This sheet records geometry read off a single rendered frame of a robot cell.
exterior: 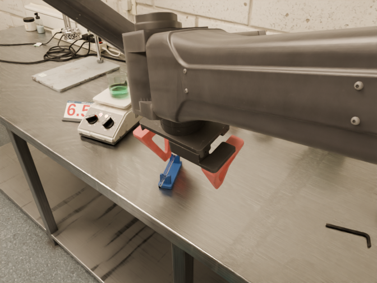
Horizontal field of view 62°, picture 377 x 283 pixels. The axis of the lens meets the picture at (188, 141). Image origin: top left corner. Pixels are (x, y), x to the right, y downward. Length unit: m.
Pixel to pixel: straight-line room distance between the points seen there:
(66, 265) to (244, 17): 1.28
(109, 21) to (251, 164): 0.48
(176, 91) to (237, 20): 0.98
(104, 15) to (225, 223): 0.48
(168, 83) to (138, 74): 0.05
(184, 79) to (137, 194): 0.58
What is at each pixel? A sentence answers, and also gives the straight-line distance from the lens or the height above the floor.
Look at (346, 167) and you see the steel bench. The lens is 0.92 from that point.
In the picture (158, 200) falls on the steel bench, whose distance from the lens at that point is 0.74.
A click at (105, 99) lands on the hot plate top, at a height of 0.84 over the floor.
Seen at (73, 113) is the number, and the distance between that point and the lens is 1.08.
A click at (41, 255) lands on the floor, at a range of 1.70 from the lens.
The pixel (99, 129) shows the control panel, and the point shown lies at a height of 0.79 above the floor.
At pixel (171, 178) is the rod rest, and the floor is 0.76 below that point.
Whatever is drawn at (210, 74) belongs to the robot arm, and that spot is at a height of 1.21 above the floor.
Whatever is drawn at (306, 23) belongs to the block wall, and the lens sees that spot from 1.08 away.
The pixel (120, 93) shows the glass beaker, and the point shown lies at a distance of 0.95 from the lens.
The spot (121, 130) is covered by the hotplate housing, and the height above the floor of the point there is 0.78.
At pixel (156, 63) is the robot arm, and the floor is 1.19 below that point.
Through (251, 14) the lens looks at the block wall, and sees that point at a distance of 1.15.
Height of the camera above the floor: 1.28
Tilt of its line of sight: 35 degrees down
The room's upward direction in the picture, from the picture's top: straight up
